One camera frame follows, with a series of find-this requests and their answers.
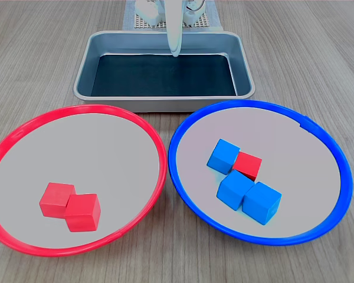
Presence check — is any red wooden cube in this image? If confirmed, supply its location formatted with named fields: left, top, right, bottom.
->
left=64, top=193, right=101, bottom=233
left=232, top=152, right=263, bottom=182
left=39, top=182, right=76, bottom=219

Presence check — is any pale perforated plate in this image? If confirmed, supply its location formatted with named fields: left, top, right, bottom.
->
left=134, top=8, right=211, bottom=29

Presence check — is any black tray mat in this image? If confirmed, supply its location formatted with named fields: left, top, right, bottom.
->
left=90, top=53, right=238, bottom=97

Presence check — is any steel tray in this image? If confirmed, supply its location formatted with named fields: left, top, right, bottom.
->
left=73, top=30, right=256, bottom=113

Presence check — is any blue wooden cube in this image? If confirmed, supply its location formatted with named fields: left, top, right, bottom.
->
left=206, top=138, right=241, bottom=175
left=241, top=181, right=283, bottom=226
left=216, top=170, right=255, bottom=212

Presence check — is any red-rimmed white plate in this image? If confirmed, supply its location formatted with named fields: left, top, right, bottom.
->
left=0, top=104, right=168, bottom=258

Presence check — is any blue-rimmed white plate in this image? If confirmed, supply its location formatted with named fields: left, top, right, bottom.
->
left=168, top=100, right=354, bottom=246

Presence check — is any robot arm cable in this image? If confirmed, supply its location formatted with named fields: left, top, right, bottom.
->
left=184, top=0, right=208, bottom=14

